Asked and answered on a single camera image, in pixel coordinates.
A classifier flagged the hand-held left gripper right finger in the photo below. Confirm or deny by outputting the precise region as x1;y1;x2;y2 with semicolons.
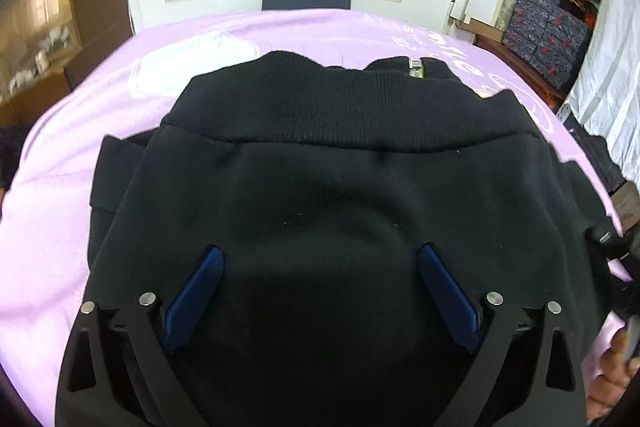
417;243;586;427

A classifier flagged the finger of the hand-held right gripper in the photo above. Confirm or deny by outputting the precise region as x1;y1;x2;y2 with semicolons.
586;226;622;259

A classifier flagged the black mat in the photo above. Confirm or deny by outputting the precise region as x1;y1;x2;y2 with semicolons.
564;116;629;196

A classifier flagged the stack of patterned boxes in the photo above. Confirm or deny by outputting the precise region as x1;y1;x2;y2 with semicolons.
501;0;599;90

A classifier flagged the purple printed blanket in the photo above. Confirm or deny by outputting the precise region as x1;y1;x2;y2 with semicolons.
0;8;632;427

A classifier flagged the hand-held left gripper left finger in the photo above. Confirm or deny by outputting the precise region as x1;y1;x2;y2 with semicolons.
55;246;226;427

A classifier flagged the black jacket with yellow lining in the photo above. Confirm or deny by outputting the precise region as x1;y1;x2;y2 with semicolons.
82;51;621;427

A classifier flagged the white cloth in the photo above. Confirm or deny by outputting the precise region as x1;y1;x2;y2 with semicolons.
567;0;640;184

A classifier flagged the person's right hand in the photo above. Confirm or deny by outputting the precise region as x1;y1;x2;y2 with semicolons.
586;331;640;419

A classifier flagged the reddish wooden stand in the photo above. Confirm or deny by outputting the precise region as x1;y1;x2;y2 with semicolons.
472;33;570;110

